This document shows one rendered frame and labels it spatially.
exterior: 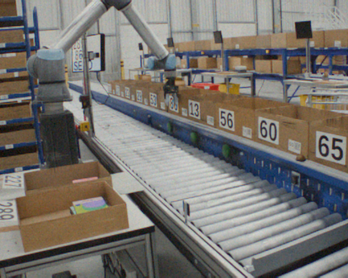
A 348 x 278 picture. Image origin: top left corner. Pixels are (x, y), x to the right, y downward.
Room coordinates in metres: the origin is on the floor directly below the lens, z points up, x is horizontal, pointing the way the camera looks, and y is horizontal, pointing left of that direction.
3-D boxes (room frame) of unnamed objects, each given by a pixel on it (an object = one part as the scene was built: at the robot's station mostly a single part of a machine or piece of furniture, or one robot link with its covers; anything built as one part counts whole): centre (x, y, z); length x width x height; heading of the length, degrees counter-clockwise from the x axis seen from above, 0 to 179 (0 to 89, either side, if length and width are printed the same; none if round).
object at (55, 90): (1.92, 0.67, 1.21); 0.19 x 0.19 x 0.10
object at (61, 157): (1.92, 0.67, 0.91); 0.26 x 0.26 x 0.33; 25
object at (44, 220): (1.21, 0.43, 0.80); 0.38 x 0.28 x 0.10; 117
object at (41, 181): (1.52, 0.53, 0.80); 0.38 x 0.28 x 0.10; 114
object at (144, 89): (3.45, 0.19, 0.96); 0.39 x 0.29 x 0.17; 23
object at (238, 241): (1.12, -0.33, 0.72); 0.52 x 0.05 x 0.05; 114
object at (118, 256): (1.51, 0.33, 0.41); 0.45 x 0.06 x 0.08; 25
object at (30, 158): (2.83, 1.42, 0.59); 0.40 x 0.30 x 0.10; 112
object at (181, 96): (2.74, -0.13, 0.96); 0.39 x 0.29 x 0.17; 24
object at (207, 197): (1.48, -0.18, 0.72); 0.52 x 0.05 x 0.05; 114
